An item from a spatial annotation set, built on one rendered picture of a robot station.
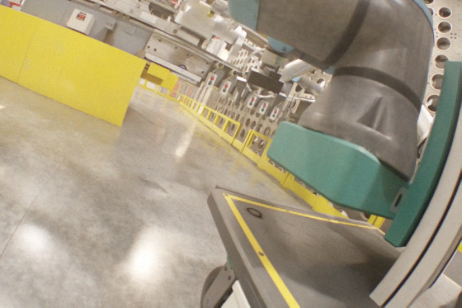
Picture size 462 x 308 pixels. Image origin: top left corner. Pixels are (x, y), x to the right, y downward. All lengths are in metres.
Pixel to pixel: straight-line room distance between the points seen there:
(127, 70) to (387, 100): 1.75
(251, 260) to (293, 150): 0.14
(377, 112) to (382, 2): 0.15
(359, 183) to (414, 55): 0.18
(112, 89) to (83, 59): 0.36
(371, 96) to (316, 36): 0.10
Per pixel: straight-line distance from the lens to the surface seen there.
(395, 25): 0.31
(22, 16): 2.26
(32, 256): 0.60
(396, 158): 0.25
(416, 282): 0.34
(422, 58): 0.33
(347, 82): 0.29
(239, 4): 0.31
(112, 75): 1.84
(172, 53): 2.22
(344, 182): 0.21
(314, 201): 2.08
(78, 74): 1.91
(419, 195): 0.34
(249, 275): 0.26
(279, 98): 0.82
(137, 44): 2.26
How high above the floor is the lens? 0.46
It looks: 5 degrees down
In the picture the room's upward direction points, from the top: 25 degrees clockwise
